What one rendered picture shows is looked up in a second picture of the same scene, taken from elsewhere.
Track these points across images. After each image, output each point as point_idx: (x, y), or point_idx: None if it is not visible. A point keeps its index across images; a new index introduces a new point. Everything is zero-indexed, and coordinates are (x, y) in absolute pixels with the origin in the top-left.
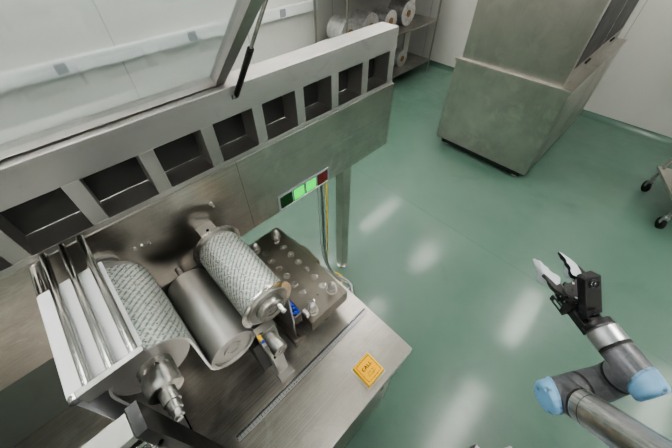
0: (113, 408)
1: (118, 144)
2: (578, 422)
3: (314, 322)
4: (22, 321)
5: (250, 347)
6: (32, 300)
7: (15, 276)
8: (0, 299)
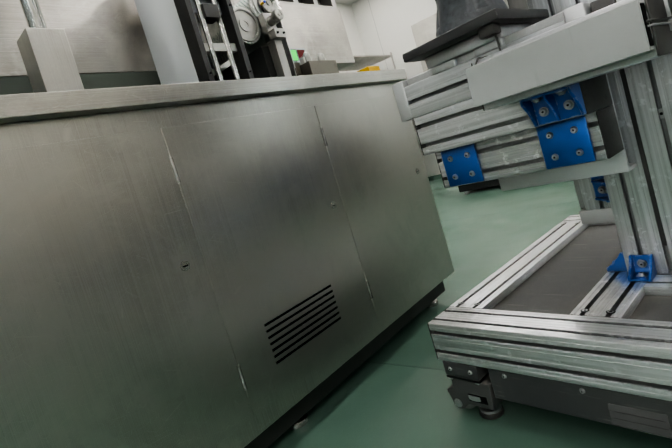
0: None
1: None
2: None
3: (311, 62)
4: (103, 23)
5: (259, 63)
6: (112, 11)
7: None
8: None
